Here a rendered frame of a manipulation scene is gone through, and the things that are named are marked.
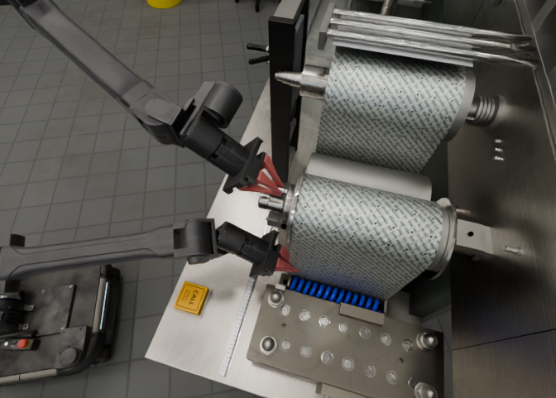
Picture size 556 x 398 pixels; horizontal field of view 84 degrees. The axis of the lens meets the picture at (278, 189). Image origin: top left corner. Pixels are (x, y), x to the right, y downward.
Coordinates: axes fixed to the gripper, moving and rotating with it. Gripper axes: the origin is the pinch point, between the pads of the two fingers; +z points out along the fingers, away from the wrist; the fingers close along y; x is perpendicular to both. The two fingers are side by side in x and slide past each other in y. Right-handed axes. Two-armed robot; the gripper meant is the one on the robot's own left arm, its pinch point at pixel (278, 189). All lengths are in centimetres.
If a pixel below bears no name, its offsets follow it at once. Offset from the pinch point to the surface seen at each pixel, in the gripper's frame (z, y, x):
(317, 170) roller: 6.7, -8.5, 1.7
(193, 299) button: 7.6, 18.1, -37.5
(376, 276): 24.0, 8.1, 6.0
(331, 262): 16.1, 8.1, 1.2
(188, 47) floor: -30, -208, -190
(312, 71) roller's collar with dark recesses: -5.8, -22.5, 8.6
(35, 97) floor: -103, -111, -250
